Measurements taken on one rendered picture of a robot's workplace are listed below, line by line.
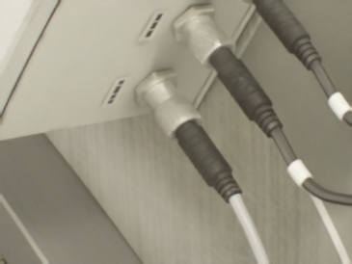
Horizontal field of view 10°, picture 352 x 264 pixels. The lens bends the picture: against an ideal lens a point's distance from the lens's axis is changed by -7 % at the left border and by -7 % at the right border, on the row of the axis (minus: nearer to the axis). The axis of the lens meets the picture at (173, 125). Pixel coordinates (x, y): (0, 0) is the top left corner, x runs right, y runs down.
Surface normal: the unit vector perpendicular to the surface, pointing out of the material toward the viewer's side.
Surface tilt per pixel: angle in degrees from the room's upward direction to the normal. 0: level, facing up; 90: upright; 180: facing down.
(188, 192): 90
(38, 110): 133
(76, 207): 40
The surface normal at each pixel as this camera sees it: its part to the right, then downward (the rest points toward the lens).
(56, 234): 0.40, -0.68
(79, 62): 0.51, 0.73
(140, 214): -0.76, 0.14
